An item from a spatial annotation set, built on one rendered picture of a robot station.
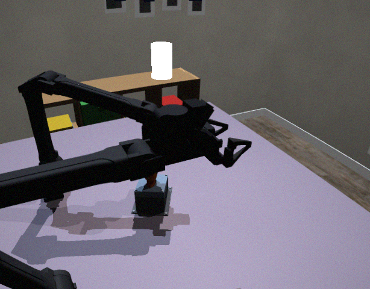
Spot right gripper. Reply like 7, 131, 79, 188
184, 119, 252, 168

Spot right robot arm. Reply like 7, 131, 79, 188
0, 98, 214, 289

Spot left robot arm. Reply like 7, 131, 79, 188
18, 70, 158, 165

